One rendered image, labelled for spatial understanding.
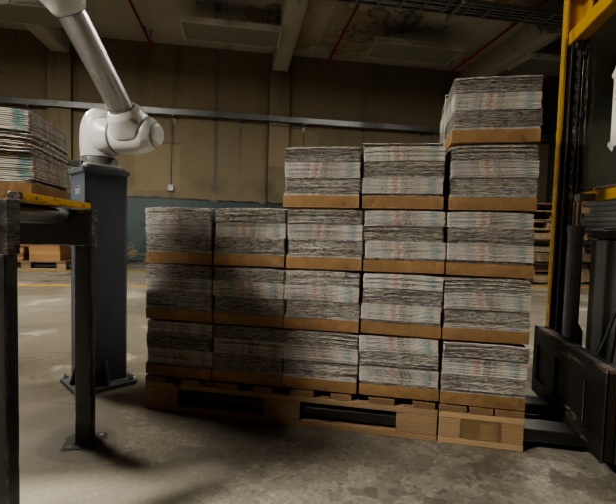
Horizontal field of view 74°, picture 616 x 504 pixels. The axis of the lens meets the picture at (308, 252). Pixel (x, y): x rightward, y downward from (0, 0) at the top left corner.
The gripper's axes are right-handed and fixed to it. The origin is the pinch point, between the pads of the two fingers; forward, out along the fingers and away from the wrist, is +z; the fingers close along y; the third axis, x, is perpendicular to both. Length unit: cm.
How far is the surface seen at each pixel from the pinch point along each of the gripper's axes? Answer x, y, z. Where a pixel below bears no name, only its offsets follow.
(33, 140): 11.1, 4.6, 22.3
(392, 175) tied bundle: -17, -43, 116
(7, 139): 13.0, 7.2, 18.1
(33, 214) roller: 3.5, 22.6, 27.4
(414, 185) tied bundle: -14, -43, 124
